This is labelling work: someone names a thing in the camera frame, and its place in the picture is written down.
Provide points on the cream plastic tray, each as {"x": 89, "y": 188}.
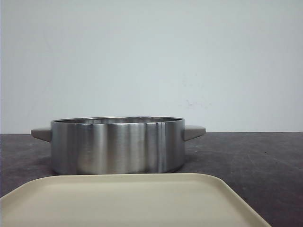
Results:
{"x": 135, "y": 200}

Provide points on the stainless steel pot grey handles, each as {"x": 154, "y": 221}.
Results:
{"x": 118, "y": 145}

